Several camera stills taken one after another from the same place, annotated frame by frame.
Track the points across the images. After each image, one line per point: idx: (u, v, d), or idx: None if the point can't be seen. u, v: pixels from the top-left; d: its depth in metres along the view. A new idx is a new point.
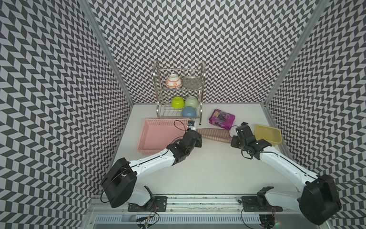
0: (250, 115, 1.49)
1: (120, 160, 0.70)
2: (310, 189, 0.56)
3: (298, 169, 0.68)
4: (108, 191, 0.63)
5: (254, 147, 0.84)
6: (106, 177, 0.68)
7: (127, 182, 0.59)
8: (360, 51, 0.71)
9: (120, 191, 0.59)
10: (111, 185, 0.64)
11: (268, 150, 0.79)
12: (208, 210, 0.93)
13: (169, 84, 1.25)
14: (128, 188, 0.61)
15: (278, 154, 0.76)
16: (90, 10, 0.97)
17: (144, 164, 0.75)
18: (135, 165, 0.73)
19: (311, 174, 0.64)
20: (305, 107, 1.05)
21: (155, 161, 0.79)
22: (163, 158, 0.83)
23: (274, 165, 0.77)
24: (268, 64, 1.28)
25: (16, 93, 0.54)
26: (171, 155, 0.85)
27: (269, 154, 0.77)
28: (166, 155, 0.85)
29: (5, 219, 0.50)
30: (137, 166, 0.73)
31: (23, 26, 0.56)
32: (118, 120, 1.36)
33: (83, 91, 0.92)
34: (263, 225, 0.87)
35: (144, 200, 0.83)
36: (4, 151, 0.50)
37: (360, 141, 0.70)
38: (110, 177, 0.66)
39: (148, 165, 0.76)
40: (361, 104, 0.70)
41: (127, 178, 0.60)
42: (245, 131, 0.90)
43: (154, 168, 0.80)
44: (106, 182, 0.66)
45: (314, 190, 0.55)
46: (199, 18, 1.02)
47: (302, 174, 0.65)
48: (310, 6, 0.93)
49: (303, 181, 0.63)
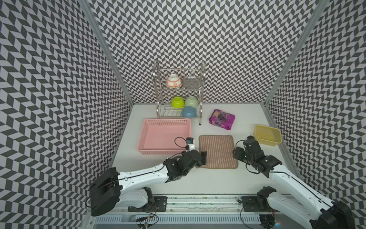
0: (250, 115, 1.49)
1: (111, 169, 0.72)
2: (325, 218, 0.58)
3: (312, 194, 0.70)
4: (92, 196, 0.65)
5: (262, 164, 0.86)
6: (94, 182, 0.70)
7: (109, 197, 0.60)
8: (360, 51, 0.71)
9: (99, 202, 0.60)
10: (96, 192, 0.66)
11: (278, 170, 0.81)
12: (208, 209, 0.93)
13: (169, 84, 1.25)
14: (110, 201, 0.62)
15: (289, 175, 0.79)
16: (90, 11, 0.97)
17: (132, 179, 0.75)
18: (123, 178, 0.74)
19: (327, 202, 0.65)
20: (305, 107, 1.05)
21: (147, 177, 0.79)
22: (156, 175, 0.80)
23: (286, 187, 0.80)
24: (267, 64, 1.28)
25: (16, 93, 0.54)
26: (165, 174, 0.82)
27: (282, 175, 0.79)
28: (158, 172, 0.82)
29: (5, 219, 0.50)
30: (125, 180, 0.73)
31: (23, 26, 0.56)
32: (118, 120, 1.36)
33: (83, 91, 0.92)
34: (263, 225, 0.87)
35: (140, 203, 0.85)
36: (4, 151, 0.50)
37: (360, 141, 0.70)
38: (97, 184, 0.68)
39: (137, 180, 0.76)
40: (361, 104, 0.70)
41: (111, 188, 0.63)
42: (253, 146, 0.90)
43: (146, 183, 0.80)
44: (93, 188, 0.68)
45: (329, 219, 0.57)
46: (199, 18, 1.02)
47: (316, 200, 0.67)
48: (310, 6, 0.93)
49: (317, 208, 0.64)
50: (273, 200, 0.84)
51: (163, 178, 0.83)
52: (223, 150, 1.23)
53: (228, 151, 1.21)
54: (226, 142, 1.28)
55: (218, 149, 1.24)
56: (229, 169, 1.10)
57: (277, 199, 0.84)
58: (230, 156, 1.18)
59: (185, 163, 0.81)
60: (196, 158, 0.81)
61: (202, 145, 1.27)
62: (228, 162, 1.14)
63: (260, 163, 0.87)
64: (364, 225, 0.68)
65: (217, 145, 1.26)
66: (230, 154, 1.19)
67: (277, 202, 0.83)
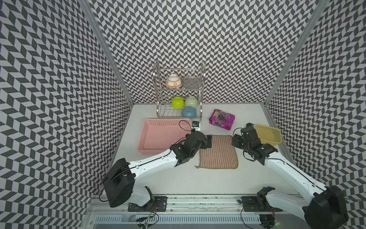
0: (250, 115, 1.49)
1: (120, 160, 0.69)
2: (318, 201, 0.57)
3: (306, 179, 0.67)
4: (107, 190, 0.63)
5: (259, 151, 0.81)
6: (106, 175, 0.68)
7: (125, 185, 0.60)
8: (360, 51, 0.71)
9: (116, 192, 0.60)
10: (110, 185, 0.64)
11: (273, 156, 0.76)
12: (208, 210, 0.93)
13: (169, 84, 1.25)
14: (126, 190, 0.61)
15: (285, 161, 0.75)
16: (90, 11, 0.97)
17: (143, 165, 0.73)
18: (134, 166, 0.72)
19: (320, 186, 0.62)
20: (305, 107, 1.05)
21: (156, 163, 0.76)
22: (164, 160, 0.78)
23: (279, 173, 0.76)
24: (267, 64, 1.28)
25: (16, 93, 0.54)
26: (173, 157, 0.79)
27: (276, 160, 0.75)
28: (167, 157, 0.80)
29: (5, 219, 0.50)
30: (136, 168, 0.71)
31: (23, 26, 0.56)
32: (118, 120, 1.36)
33: (83, 91, 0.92)
34: (263, 225, 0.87)
35: (143, 200, 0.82)
36: (4, 151, 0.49)
37: (360, 141, 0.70)
38: (110, 177, 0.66)
39: (148, 167, 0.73)
40: (361, 104, 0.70)
41: (125, 178, 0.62)
42: (251, 134, 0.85)
43: (155, 170, 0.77)
44: (106, 181, 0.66)
45: (322, 202, 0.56)
46: (199, 18, 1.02)
47: (310, 185, 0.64)
48: (310, 6, 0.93)
49: (310, 192, 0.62)
50: (271, 197, 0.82)
51: (172, 163, 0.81)
52: (223, 149, 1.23)
53: (228, 151, 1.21)
54: (226, 142, 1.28)
55: (219, 148, 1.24)
56: (229, 169, 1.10)
57: (275, 195, 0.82)
58: (230, 156, 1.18)
59: (191, 144, 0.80)
60: (200, 138, 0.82)
61: None
62: (228, 162, 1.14)
63: (256, 151, 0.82)
64: (364, 225, 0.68)
65: (218, 145, 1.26)
66: (230, 154, 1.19)
67: (275, 199, 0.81)
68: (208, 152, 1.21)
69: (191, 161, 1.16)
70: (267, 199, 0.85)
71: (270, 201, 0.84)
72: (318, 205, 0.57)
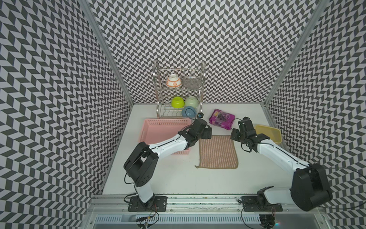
0: (250, 115, 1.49)
1: (140, 144, 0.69)
2: (299, 174, 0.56)
3: (291, 158, 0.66)
4: (132, 172, 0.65)
5: (252, 140, 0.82)
6: (127, 159, 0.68)
7: (150, 163, 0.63)
8: (360, 51, 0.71)
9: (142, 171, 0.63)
10: (133, 167, 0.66)
11: (265, 142, 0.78)
12: (208, 210, 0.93)
13: (169, 84, 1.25)
14: (150, 168, 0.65)
15: (274, 145, 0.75)
16: (90, 10, 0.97)
17: (161, 146, 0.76)
18: (154, 147, 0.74)
19: (305, 164, 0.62)
20: (305, 107, 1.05)
21: (170, 145, 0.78)
22: (177, 142, 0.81)
23: (271, 156, 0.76)
24: (268, 64, 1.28)
25: (16, 94, 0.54)
26: (183, 140, 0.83)
27: (267, 144, 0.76)
28: (178, 139, 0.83)
29: (5, 219, 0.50)
30: (156, 148, 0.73)
31: (23, 26, 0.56)
32: (118, 120, 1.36)
33: (83, 91, 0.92)
34: (262, 225, 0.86)
35: (147, 196, 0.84)
36: (4, 151, 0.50)
37: (360, 141, 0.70)
38: (132, 161, 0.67)
39: (166, 147, 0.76)
40: (361, 104, 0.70)
41: (149, 158, 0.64)
42: (247, 125, 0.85)
43: (168, 151, 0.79)
44: (129, 164, 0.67)
45: (304, 176, 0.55)
46: (199, 18, 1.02)
47: (294, 162, 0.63)
48: (310, 6, 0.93)
49: (292, 167, 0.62)
50: (269, 192, 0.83)
51: (183, 146, 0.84)
52: (222, 149, 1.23)
53: (228, 151, 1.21)
54: (226, 142, 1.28)
55: (218, 148, 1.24)
56: (229, 169, 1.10)
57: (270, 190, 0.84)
58: (230, 155, 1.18)
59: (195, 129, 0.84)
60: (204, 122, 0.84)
61: (203, 145, 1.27)
62: (228, 162, 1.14)
63: (251, 140, 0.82)
64: (364, 225, 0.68)
65: (218, 145, 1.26)
66: (230, 153, 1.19)
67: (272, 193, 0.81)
68: (208, 152, 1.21)
69: (191, 161, 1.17)
70: (264, 196, 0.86)
71: (268, 197, 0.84)
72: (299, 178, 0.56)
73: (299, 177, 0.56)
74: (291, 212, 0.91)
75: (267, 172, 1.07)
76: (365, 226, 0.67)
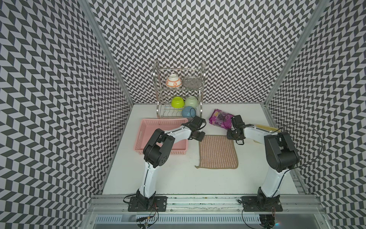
0: (250, 115, 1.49)
1: (157, 129, 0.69)
2: (269, 138, 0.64)
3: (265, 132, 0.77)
4: (152, 156, 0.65)
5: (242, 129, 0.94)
6: (147, 144, 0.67)
7: (170, 143, 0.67)
8: (360, 51, 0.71)
9: (163, 150, 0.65)
10: (153, 150, 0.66)
11: (248, 126, 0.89)
12: (208, 210, 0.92)
13: (169, 84, 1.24)
14: (168, 149, 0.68)
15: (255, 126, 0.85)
16: (90, 10, 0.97)
17: (174, 131, 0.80)
18: (168, 132, 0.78)
19: (275, 133, 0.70)
20: (305, 107, 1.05)
21: (180, 131, 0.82)
22: (185, 130, 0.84)
23: (254, 137, 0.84)
24: (268, 64, 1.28)
25: (16, 94, 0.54)
26: (188, 128, 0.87)
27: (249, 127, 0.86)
28: (186, 128, 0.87)
29: (5, 219, 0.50)
30: (170, 132, 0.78)
31: (23, 26, 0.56)
32: (118, 120, 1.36)
33: (83, 91, 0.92)
34: (262, 225, 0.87)
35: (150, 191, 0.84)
36: (4, 151, 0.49)
37: (360, 141, 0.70)
38: (152, 144, 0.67)
39: (177, 132, 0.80)
40: (361, 104, 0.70)
41: (167, 139, 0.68)
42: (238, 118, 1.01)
43: (178, 139, 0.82)
44: (147, 149, 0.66)
45: (271, 139, 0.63)
46: (199, 18, 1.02)
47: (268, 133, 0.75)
48: (310, 6, 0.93)
49: (264, 135, 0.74)
50: (268, 190, 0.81)
51: (188, 134, 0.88)
52: (221, 149, 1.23)
53: (227, 151, 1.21)
54: (226, 142, 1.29)
55: (218, 148, 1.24)
56: (229, 169, 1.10)
57: (264, 183, 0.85)
58: (229, 155, 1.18)
59: (195, 124, 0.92)
60: (199, 118, 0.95)
61: (202, 144, 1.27)
62: (228, 162, 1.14)
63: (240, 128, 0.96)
64: (364, 225, 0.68)
65: (217, 145, 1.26)
66: (229, 153, 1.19)
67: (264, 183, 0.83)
68: (208, 152, 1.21)
69: (191, 161, 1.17)
70: (262, 192, 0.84)
71: (265, 192, 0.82)
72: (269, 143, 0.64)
73: (267, 140, 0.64)
74: (291, 213, 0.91)
75: (266, 171, 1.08)
76: (365, 226, 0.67)
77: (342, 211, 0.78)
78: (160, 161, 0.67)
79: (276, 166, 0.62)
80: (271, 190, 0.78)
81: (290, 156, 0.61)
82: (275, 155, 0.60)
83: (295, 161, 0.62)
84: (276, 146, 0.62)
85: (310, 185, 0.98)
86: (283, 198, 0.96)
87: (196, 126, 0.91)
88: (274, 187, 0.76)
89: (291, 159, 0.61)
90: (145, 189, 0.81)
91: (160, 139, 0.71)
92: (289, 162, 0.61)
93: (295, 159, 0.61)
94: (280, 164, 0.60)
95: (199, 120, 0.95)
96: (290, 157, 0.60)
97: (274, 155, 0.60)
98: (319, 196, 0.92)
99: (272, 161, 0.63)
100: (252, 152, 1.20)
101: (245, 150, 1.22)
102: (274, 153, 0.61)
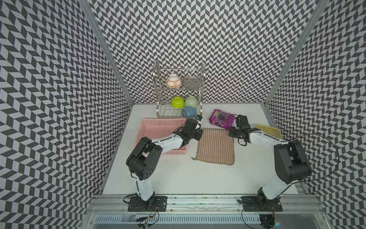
0: (251, 115, 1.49)
1: (143, 138, 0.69)
2: (279, 148, 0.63)
3: (272, 139, 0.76)
4: (136, 167, 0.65)
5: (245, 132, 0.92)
6: (130, 154, 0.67)
7: (156, 154, 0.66)
8: (360, 51, 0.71)
9: (147, 162, 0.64)
10: (137, 161, 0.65)
11: (253, 131, 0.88)
12: (208, 210, 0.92)
13: (169, 84, 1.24)
14: (154, 160, 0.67)
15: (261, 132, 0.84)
16: (90, 10, 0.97)
17: (163, 140, 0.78)
18: (156, 141, 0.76)
19: (284, 141, 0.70)
20: (305, 107, 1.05)
21: (170, 140, 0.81)
22: (176, 139, 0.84)
23: (260, 142, 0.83)
24: (268, 64, 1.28)
25: (16, 93, 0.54)
26: (179, 137, 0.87)
27: (255, 132, 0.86)
28: (176, 137, 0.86)
29: (5, 219, 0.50)
30: (158, 142, 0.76)
31: (23, 26, 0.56)
32: (118, 120, 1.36)
33: (83, 91, 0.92)
34: (262, 225, 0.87)
35: (147, 194, 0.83)
36: (4, 151, 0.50)
37: (360, 140, 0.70)
38: (136, 155, 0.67)
39: (166, 141, 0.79)
40: (361, 104, 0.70)
41: (154, 149, 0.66)
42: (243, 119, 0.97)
43: (167, 148, 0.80)
44: (132, 160, 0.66)
45: (282, 149, 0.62)
46: (199, 18, 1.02)
47: (276, 140, 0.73)
48: (310, 6, 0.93)
49: (274, 144, 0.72)
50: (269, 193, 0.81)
51: (178, 143, 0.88)
52: (222, 148, 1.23)
53: (228, 151, 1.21)
54: (226, 140, 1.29)
55: (219, 148, 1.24)
56: (229, 169, 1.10)
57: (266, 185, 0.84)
58: (230, 155, 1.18)
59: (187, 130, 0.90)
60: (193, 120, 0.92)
61: (202, 143, 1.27)
62: (225, 158, 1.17)
63: (244, 132, 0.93)
64: (364, 225, 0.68)
65: (218, 145, 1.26)
66: (228, 151, 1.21)
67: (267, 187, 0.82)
68: (206, 146, 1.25)
69: (191, 160, 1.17)
70: (263, 194, 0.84)
71: (267, 194, 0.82)
72: (279, 153, 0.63)
73: (278, 150, 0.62)
74: (291, 213, 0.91)
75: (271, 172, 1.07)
76: (365, 226, 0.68)
77: (342, 211, 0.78)
78: (145, 173, 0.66)
79: (286, 178, 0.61)
80: (274, 193, 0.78)
81: (302, 168, 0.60)
82: (286, 167, 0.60)
83: (307, 174, 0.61)
84: (287, 158, 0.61)
85: (310, 185, 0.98)
86: (284, 199, 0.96)
87: (188, 132, 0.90)
88: (277, 192, 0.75)
89: (303, 171, 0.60)
90: (141, 193, 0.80)
91: (146, 148, 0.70)
92: (301, 174, 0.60)
93: (307, 171, 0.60)
94: (291, 177, 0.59)
95: (192, 126, 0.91)
96: (302, 169, 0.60)
97: (285, 167, 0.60)
98: (319, 196, 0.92)
99: (282, 174, 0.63)
100: (252, 152, 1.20)
101: (245, 150, 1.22)
102: (284, 165, 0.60)
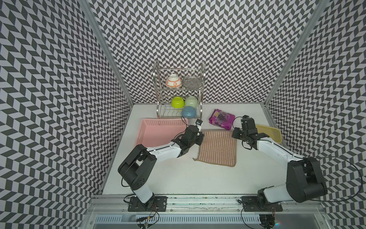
0: (250, 115, 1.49)
1: (138, 146, 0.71)
2: (294, 166, 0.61)
3: (286, 151, 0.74)
4: (127, 175, 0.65)
5: (253, 138, 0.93)
6: (123, 161, 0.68)
7: (148, 164, 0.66)
8: (360, 51, 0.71)
9: (139, 172, 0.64)
10: (129, 170, 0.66)
11: (261, 139, 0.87)
12: (208, 210, 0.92)
13: (169, 84, 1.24)
14: (147, 170, 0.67)
15: (272, 141, 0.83)
16: (90, 11, 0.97)
17: (159, 150, 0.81)
18: (151, 150, 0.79)
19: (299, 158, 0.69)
20: (305, 107, 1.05)
21: (167, 149, 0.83)
22: (173, 148, 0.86)
23: (271, 154, 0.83)
24: (268, 64, 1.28)
25: (16, 93, 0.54)
26: (178, 146, 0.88)
27: (264, 141, 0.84)
28: (174, 145, 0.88)
29: (5, 219, 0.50)
30: (153, 151, 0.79)
31: (23, 26, 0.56)
32: (118, 120, 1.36)
33: (83, 91, 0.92)
34: (262, 225, 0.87)
35: (146, 196, 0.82)
36: (4, 151, 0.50)
37: (360, 141, 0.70)
38: (128, 163, 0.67)
39: (162, 150, 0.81)
40: (361, 104, 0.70)
41: (147, 160, 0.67)
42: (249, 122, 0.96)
43: (163, 157, 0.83)
44: (124, 167, 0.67)
45: (297, 168, 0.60)
46: (199, 18, 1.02)
47: (289, 155, 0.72)
48: (310, 6, 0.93)
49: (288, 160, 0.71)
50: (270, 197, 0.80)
51: (177, 152, 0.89)
52: (223, 149, 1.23)
53: (229, 151, 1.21)
54: (227, 141, 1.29)
55: (220, 149, 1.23)
56: (229, 169, 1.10)
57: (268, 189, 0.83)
58: (231, 155, 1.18)
59: (187, 137, 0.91)
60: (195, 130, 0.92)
61: (203, 144, 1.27)
62: (227, 159, 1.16)
63: (252, 138, 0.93)
64: (364, 225, 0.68)
65: (218, 146, 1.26)
66: (229, 153, 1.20)
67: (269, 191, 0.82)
68: (207, 147, 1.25)
69: (191, 161, 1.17)
70: (264, 195, 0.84)
71: (268, 197, 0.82)
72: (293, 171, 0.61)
73: (292, 168, 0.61)
74: (291, 213, 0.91)
75: (271, 172, 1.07)
76: (365, 226, 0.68)
77: (342, 211, 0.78)
78: (136, 184, 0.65)
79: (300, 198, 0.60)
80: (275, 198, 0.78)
81: (318, 187, 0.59)
82: (301, 188, 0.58)
83: (321, 193, 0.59)
84: (302, 177, 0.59)
85: None
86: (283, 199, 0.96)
87: (188, 139, 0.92)
88: (279, 197, 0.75)
89: (319, 190, 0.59)
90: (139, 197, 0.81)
91: (140, 157, 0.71)
92: (317, 194, 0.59)
93: (322, 191, 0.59)
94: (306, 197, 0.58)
95: (192, 134, 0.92)
96: (318, 189, 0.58)
97: (299, 188, 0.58)
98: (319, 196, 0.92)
99: (296, 193, 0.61)
100: (253, 152, 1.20)
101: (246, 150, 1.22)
102: (300, 185, 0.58)
